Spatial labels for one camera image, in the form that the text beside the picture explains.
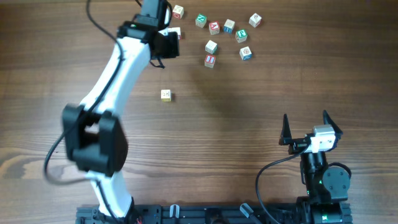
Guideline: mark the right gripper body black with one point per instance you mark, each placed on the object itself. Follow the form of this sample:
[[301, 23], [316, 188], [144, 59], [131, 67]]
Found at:
[[296, 145]]

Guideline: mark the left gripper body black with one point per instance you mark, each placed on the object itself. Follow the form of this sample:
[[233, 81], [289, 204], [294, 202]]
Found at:
[[171, 48]]

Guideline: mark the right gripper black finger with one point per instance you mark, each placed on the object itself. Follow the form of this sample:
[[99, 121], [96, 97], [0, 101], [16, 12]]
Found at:
[[285, 133], [327, 120]]

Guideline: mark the yellow letter wooden block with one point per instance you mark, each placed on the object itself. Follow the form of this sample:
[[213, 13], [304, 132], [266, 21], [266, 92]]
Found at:
[[166, 95]]

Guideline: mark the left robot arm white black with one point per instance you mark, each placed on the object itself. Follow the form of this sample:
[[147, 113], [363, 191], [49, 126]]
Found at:
[[94, 137]]

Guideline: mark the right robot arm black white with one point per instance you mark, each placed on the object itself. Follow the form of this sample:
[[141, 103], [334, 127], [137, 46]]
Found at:
[[327, 183]]

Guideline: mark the red side paired block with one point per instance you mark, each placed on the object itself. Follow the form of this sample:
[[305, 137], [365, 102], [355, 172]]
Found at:
[[175, 29]]

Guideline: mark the red trimmed far block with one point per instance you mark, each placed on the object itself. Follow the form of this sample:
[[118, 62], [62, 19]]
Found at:
[[178, 12]]

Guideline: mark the green letter Z block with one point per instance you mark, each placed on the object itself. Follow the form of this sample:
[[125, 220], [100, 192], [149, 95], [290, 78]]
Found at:
[[200, 20]]

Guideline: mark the green side plain block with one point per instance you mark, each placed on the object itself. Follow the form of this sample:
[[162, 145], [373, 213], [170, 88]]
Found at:
[[211, 47]]

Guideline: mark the red letter I block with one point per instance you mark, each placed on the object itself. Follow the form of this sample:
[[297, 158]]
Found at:
[[210, 61]]

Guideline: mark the blue side wooden block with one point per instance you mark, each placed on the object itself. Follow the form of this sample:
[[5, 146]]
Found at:
[[229, 26]]

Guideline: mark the green letter J block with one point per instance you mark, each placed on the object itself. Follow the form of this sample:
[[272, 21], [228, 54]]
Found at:
[[241, 35]]

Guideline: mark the blue picture wooden block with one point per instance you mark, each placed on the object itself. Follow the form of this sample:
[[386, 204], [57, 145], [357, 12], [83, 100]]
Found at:
[[245, 53]]

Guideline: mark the red picture wooden block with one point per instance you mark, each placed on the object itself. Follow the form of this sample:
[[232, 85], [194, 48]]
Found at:
[[255, 20]]

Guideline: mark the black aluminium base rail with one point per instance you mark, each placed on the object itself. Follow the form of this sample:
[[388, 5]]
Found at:
[[214, 214]]

